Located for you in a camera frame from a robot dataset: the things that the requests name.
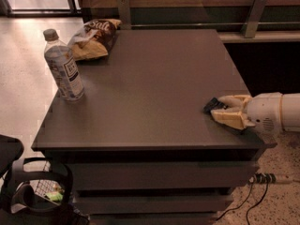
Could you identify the black wire basket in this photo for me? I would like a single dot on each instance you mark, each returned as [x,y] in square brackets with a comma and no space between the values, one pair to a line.
[40,189]

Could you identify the dark blue rxbar wrapper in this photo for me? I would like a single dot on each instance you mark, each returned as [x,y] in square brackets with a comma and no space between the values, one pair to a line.
[214,104]

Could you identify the grey drawer cabinet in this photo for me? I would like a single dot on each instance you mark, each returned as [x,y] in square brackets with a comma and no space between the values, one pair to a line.
[140,147]

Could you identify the clear plastic water bottle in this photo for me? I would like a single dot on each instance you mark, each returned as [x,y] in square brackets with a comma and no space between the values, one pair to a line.
[63,67]

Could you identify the black chair edge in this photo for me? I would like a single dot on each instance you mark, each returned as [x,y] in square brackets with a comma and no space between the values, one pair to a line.
[11,149]

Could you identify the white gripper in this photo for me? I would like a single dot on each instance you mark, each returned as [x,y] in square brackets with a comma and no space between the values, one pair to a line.
[264,112]

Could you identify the white power strip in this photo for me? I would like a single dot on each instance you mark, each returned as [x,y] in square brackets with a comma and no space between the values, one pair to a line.
[270,178]

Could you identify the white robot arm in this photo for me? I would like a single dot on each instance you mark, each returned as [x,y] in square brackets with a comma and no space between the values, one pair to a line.
[289,112]

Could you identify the metal rail with brackets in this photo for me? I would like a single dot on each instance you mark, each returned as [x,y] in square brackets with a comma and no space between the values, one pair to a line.
[246,20]

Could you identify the brown salt chip bag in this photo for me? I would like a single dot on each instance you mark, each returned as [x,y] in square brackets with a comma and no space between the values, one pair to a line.
[94,39]

